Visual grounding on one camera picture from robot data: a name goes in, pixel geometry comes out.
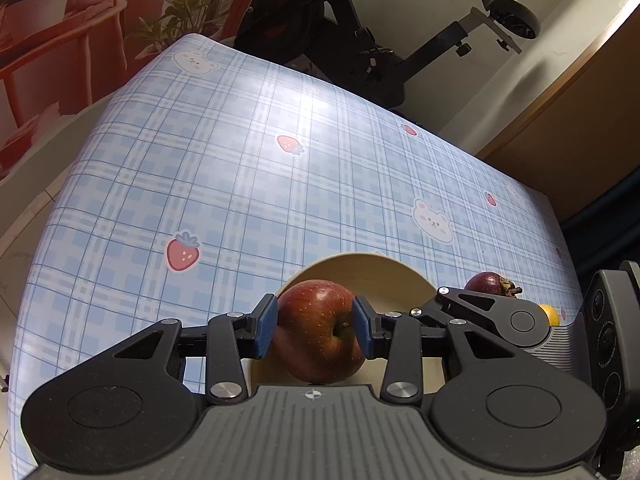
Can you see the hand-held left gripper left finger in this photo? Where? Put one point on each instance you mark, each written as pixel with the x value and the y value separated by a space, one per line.
pixel 265 327

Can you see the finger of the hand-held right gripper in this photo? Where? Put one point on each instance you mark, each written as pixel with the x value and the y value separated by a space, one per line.
pixel 475 310

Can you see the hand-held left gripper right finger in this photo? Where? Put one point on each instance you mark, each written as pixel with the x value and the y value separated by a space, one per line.
pixel 363 330

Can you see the dark purple mangosteen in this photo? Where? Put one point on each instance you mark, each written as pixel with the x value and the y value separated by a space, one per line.
pixel 487 282

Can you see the red apple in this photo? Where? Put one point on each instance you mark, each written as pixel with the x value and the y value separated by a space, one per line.
pixel 315 330

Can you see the beige plate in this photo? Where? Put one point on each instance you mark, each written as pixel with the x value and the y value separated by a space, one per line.
pixel 380 280

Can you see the yellow lemon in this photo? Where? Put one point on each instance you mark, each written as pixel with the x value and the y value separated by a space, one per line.
pixel 550 314

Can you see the blue plaid bear tablecloth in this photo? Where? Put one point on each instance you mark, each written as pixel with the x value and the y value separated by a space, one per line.
pixel 225 185

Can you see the wooden cabinet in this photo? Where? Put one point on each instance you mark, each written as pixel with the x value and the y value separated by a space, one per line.
pixel 575 150

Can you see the black exercise bike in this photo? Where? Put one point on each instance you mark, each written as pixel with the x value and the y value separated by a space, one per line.
pixel 380 70

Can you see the wall poster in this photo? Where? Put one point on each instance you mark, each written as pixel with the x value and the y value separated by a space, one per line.
pixel 75 35

